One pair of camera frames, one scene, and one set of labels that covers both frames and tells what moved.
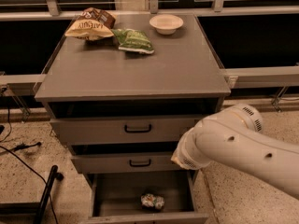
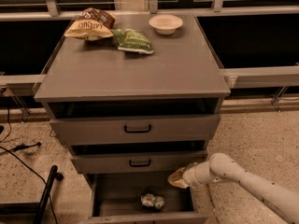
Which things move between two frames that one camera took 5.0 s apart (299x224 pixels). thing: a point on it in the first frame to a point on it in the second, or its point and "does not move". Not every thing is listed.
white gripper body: [189, 157] to [190, 176]
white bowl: [166, 24] does not move
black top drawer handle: [132, 131] does not move
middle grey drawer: [140, 162] does not move
